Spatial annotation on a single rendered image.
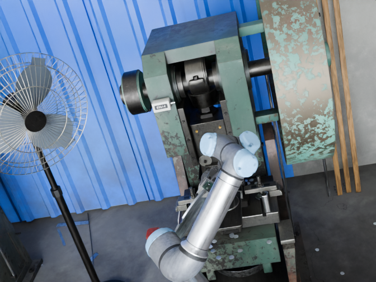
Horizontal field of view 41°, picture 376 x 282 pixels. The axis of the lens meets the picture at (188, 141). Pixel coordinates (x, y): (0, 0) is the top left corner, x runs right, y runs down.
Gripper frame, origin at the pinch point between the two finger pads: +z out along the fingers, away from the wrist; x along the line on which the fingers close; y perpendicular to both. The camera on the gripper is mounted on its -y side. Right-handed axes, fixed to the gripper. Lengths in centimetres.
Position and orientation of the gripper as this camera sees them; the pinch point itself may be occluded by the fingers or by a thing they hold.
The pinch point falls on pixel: (202, 192)
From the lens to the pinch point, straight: 190.3
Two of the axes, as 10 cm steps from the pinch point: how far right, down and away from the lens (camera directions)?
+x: 7.9, 6.1, 0.0
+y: -4.0, 5.2, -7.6
